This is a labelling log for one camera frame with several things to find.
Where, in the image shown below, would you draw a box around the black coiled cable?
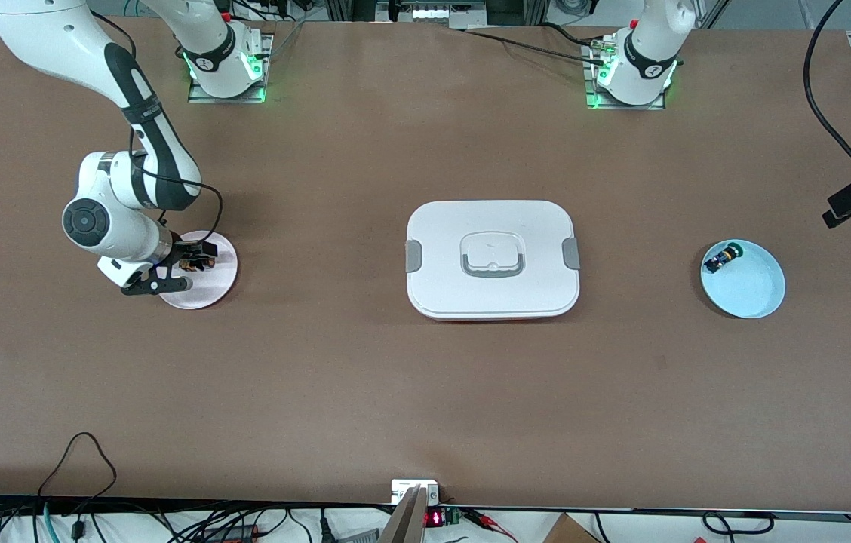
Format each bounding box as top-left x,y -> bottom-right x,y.
703,511 -> 775,536

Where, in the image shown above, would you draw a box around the light blue round plate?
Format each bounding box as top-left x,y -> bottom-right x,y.
701,239 -> 786,319

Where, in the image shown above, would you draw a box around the black looped cable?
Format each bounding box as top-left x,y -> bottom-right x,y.
37,432 -> 118,521

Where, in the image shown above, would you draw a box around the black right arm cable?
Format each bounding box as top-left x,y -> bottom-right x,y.
90,11 -> 224,250

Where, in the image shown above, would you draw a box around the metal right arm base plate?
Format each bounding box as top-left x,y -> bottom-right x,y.
188,34 -> 274,104

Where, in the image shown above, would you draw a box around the pale pink round plate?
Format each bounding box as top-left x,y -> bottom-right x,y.
158,230 -> 238,310

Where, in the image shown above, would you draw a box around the white lidded storage box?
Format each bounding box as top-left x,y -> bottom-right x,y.
405,200 -> 581,321

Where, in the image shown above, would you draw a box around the red clip leads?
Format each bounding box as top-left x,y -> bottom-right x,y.
463,509 -> 518,543

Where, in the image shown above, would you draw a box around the aluminium profile bar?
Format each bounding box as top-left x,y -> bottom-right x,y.
379,486 -> 428,543

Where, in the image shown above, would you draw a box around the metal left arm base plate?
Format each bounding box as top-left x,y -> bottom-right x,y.
584,41 -> 668,111

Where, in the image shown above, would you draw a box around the black cable on table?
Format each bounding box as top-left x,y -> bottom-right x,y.
463,29 -> 607,63

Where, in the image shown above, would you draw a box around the white lit device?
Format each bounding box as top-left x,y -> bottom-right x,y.
388,0 -> 487,23

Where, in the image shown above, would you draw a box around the small white device box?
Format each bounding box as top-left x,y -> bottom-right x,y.
392,480 -> 440,505

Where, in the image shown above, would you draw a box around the brown cardboard piece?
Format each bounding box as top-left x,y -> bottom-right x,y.
544,513 -> 600,543

